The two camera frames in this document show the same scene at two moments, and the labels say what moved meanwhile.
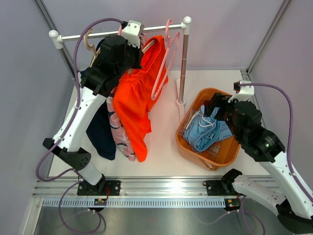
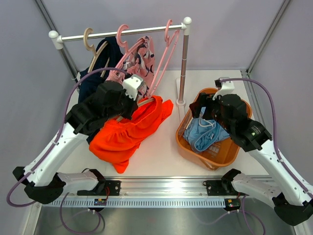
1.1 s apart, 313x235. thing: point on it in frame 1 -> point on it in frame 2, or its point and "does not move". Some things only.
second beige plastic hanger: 91,47 does not move
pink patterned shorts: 121,136 -> 140,60
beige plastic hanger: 130,70 -> 120,118
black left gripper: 139,55 -> 133,104
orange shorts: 138,93 -> 116,141
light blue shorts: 202,131 does not move
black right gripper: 220,101 -> 205,100
